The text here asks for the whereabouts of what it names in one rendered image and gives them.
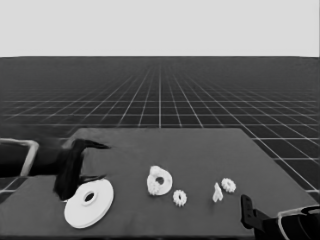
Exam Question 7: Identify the small white T-shaped piece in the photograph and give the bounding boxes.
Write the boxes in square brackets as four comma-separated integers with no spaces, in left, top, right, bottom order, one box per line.
[212,182,225,204]

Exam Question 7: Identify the large thick white disc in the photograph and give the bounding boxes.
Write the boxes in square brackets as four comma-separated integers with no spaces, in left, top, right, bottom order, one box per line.
[63,178,115,230]

